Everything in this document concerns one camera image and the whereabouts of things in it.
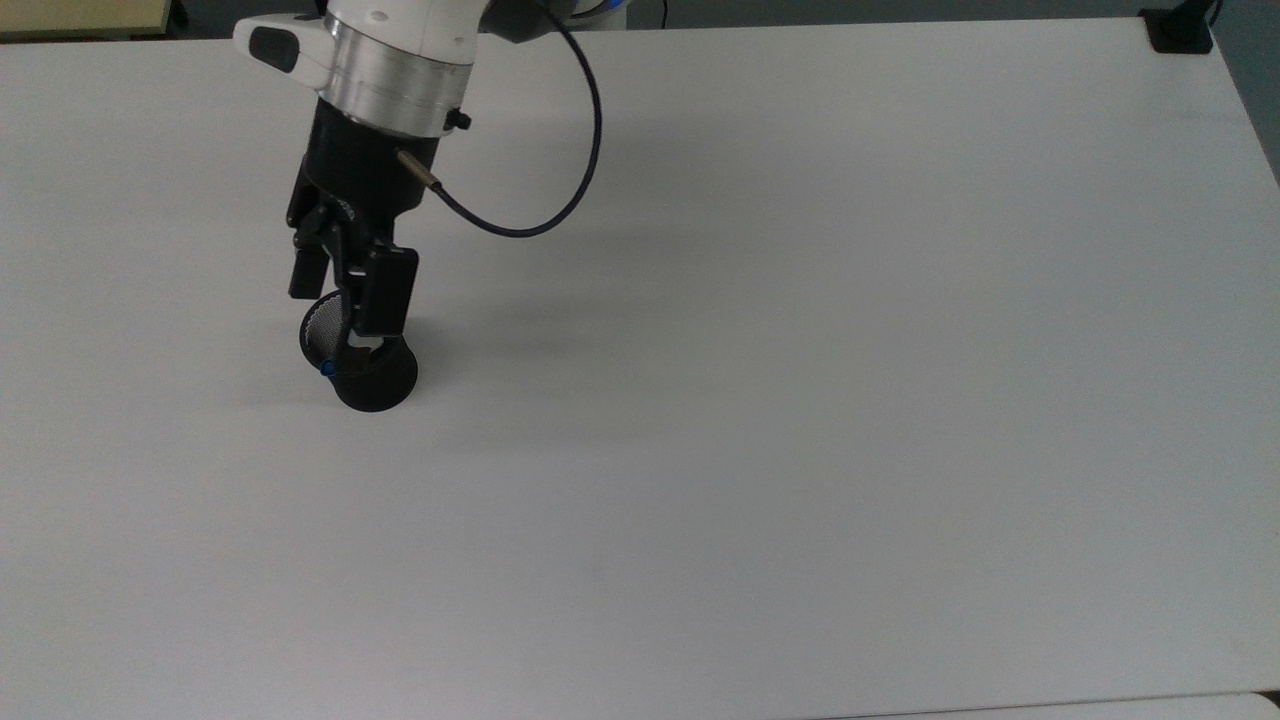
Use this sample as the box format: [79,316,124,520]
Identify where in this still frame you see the white marker with blue cap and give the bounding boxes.
[319,337,393,379]

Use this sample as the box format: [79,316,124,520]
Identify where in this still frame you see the beige wooden board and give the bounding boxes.
[0,0,174,42]

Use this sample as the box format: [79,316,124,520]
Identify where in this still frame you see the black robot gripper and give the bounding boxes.
[286,97,443,374]

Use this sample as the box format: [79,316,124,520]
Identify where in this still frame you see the black table clamp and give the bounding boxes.
[1139,0,1219,55]

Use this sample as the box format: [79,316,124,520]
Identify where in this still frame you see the black mesh pen holder cup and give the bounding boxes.
[299,291,420,414]

